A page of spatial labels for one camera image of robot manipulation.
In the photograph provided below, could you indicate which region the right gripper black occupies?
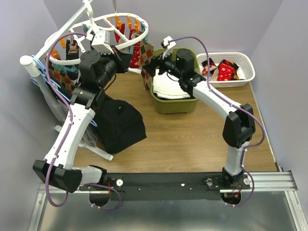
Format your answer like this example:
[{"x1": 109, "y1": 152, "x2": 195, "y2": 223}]
[{"x1": 141, "y1": 48, "x2": 182, "y2": 79}]

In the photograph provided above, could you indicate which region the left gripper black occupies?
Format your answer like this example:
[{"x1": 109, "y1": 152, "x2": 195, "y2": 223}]
[{"x1": 98, "y1": 45, "x2": 133, "y2": 88}]

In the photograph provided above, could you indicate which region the red snowflake sock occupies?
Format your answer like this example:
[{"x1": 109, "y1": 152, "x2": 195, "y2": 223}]
[{"x1": 129, "y1": 42, "x2": 141, "y2": 68}]

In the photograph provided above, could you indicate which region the brown argyle sock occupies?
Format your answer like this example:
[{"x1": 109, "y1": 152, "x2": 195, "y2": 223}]
[{"x1": 141, "y1": 40, "x2": 154, "y2": 91}]

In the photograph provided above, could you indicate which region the red santa sock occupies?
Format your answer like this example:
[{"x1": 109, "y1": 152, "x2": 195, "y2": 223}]
[{"x1": 201, "y1": 58, "x2": 217, "y2": 76}]

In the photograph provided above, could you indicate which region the white round sock hanger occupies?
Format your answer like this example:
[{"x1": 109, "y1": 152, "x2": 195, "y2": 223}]
[{"x1": 44, "y1": 0, "x2": 149, "y2": 65}]

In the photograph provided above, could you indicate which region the red patterned sock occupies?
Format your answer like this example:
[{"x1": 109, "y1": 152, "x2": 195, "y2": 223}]
[{"x1": 218, "y1": 59, "x2": 232, "y2": 81}]

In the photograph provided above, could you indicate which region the red sock with grey toe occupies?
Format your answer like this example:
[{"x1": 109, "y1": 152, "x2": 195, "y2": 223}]
[{"x1": 210, "y1": 69, "x2": 219, "y2": 81}]

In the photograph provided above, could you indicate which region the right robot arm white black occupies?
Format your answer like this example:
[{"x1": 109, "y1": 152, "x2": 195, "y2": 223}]
[{"x1": 143, "y1": 49, "x2": 256, "y2": 189}]

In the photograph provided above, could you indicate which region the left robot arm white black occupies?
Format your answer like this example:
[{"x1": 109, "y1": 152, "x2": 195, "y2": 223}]
[{"x1": 33, "y1": 50, "x2": 133, "y2": 193}]

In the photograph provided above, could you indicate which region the white folded cloth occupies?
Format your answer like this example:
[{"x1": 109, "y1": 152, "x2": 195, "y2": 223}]
[{"x1": 152, "y1": 69, "x2": 190, "y2": 100}]

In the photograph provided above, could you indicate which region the green plastic bin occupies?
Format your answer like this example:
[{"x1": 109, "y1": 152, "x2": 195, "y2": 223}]
[{"x1": 147, "y1": 48, "x2": 198, "y2": 115}]

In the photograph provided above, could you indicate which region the black garment pile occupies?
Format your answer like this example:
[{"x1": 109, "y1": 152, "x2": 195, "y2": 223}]
[{"x1": 94, "y1": 96, "x2": 147, "y2": 154}]

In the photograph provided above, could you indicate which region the white perforated basket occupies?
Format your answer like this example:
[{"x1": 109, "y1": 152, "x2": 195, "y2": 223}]
[{"x1": 196, "y1": 52, "x2": 255, "y2": 88}]

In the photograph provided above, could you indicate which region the white drying rack stand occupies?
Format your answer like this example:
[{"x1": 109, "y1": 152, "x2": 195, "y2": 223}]
[{"x1": 19, "y1": 0, "x2": 142, "y2": 162}]

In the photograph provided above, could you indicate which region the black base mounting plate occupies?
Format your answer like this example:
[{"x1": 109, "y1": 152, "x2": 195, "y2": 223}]
[{"x1": 104, "y1": 172, "x2": 251, "y2": 202}]

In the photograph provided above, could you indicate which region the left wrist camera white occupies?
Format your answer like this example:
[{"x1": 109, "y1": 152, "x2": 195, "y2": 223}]
[{"x1": 86, "y1": 30, "x2": 114, "y2": 54}]

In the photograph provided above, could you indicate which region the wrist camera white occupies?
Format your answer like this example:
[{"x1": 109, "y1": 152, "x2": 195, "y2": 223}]
[
  {"x1": 161, "y1": 36, "x2": 176, "y2": 59},
  {"x1": 86, "y1": 30, "x2": 114, "y2": 54}
]

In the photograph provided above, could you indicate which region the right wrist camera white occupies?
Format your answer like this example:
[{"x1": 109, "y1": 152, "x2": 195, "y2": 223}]
[{"x1": 161, "y1": 36, "x2": 176, "y2": 59}]

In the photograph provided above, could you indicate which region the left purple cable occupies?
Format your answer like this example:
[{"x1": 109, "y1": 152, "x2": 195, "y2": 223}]
[{"x1": 45, "y1": 33, "x2": 89, "y2": 207}]

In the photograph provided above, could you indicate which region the purple cable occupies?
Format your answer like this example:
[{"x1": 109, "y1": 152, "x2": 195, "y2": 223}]
[
  {"x1": 45, "y1": 33, "x2": 89, "y2": 207},
  {"x1": 172, "y1": 36, "x2": 266, "y2": 169}
]

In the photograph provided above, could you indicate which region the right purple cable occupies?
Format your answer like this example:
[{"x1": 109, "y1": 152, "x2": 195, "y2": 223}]
[{"x1": 172, "y1": 36, "x2": 266, "y2": 169}]

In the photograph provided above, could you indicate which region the aluminium frame rail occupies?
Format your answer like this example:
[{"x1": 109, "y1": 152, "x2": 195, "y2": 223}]
[{"x1": 28, "y1": 171, "x2": 308, "y2": 231}]

